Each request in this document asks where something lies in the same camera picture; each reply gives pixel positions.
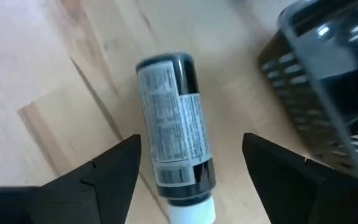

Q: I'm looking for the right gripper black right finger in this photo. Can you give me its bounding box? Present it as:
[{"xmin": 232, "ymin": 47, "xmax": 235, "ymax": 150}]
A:
[{"xmin": 242, "ymin": 133, "xmax": 358, "ymax": 224}]

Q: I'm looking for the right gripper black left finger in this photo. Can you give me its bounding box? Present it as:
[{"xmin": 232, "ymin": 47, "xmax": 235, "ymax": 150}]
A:
[{"xmin": 39, "ymin": 134, "xmax": 142, "ymax": 224}]

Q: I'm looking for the black perforated plastic basket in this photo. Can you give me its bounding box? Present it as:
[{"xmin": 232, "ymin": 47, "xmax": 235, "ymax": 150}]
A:
[{"xmin": 257, "ymin": 0, "xmax": 358, "ymax": 184}]

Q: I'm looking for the black food colouring bottle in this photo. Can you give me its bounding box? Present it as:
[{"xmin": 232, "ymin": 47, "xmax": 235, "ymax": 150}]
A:
[{"xmin": 135, "ymin": 52, "xmax": 217, "ymax": 224}]

